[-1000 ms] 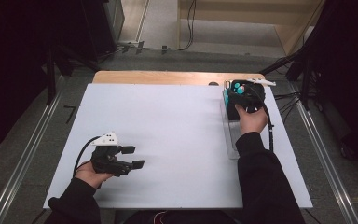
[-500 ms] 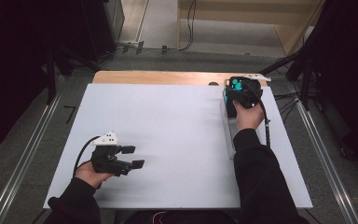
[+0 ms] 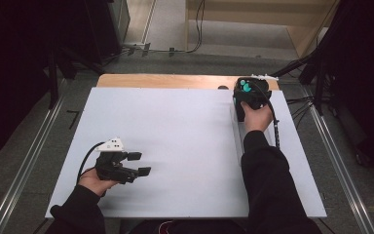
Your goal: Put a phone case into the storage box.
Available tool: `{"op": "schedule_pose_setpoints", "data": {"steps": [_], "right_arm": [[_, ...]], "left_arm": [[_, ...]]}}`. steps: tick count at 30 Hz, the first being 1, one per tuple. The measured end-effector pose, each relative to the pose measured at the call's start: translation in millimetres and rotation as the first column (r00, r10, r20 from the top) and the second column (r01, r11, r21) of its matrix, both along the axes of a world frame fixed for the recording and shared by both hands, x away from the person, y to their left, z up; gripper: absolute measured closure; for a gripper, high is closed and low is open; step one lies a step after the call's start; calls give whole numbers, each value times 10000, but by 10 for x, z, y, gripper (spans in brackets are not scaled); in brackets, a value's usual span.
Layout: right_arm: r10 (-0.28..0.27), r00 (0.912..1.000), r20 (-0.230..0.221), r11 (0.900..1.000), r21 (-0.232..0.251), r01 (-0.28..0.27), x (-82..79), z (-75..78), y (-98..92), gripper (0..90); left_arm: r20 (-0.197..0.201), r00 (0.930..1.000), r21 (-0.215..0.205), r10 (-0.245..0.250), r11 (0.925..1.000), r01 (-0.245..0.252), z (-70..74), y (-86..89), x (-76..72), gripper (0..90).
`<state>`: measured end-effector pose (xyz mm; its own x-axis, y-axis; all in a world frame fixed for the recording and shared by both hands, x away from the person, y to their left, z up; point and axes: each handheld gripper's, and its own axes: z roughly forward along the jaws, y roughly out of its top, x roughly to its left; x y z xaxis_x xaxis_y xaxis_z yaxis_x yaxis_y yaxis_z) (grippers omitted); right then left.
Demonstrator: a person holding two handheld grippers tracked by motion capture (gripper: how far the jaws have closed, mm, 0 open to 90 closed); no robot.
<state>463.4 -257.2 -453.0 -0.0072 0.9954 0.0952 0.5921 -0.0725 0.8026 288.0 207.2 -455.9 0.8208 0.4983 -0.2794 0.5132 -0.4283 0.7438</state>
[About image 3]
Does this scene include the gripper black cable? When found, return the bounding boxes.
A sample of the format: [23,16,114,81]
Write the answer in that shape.
[251,81,281,150]
[76,141,106,183]

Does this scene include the black curtain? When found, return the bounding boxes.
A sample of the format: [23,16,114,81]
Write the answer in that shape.
[0,0,56,164]
[318,0,374,174]

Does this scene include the person's right hand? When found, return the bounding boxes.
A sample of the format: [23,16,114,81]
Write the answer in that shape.
[242,100,275,134]

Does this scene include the white board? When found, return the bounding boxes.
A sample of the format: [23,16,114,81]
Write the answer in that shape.
[45,87,328,218]

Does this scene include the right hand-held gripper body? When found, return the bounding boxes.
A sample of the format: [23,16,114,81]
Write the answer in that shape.
[233,73,280,111]

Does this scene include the metal floor rail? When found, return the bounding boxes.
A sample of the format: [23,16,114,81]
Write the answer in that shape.
[301,86,374,234]
[0,77,67,234]

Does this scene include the wooden table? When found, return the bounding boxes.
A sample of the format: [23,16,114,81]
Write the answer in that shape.
[96,73,281,92]

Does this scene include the person's left hand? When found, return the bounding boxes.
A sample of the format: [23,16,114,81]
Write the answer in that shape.
[77,167,120,198]

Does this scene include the black floor cables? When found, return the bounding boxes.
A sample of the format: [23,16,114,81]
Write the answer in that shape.
[285,96,316,128]

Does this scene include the light wooden shelf unit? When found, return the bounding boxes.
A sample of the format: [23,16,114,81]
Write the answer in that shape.
[184,0,342,59]

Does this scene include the dark cabinet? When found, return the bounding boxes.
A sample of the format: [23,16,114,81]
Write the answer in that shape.
[87,0,131,62]

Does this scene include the clear plastic rack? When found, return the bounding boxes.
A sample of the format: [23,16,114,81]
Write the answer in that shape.
[229,93,277,167]

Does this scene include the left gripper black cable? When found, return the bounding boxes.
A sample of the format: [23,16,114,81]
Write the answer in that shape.
[76,141,106,183]

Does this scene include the black hanging cable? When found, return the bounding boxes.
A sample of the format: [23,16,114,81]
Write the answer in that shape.
[184,0,206,54]

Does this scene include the black metal stand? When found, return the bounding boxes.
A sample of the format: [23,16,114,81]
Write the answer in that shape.
[271,48,327,116]
[47,45,105,110]

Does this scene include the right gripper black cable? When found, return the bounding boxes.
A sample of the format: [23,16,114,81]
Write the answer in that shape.
[251,81,281,150]

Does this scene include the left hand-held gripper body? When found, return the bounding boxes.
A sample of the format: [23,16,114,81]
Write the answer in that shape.
[94,136,140,185]

